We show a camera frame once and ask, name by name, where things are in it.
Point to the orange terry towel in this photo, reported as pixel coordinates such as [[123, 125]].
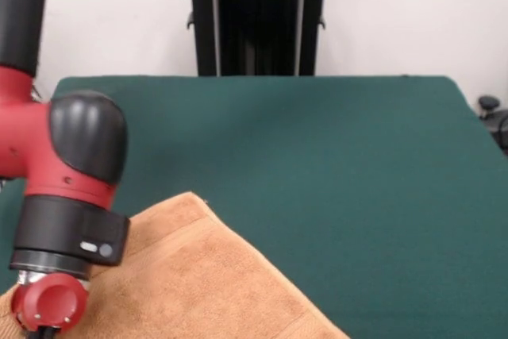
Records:
[[198, 275]]

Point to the black office chair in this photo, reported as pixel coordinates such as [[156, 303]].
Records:
[[494, 116]]

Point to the dark green table cloth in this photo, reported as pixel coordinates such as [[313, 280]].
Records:
[[317, 136]]

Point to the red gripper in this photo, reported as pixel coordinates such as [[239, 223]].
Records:
[[51, 303]]

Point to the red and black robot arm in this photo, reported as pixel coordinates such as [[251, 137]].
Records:
[[59, 156]]

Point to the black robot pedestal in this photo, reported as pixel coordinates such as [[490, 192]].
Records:
[[258, 29]]

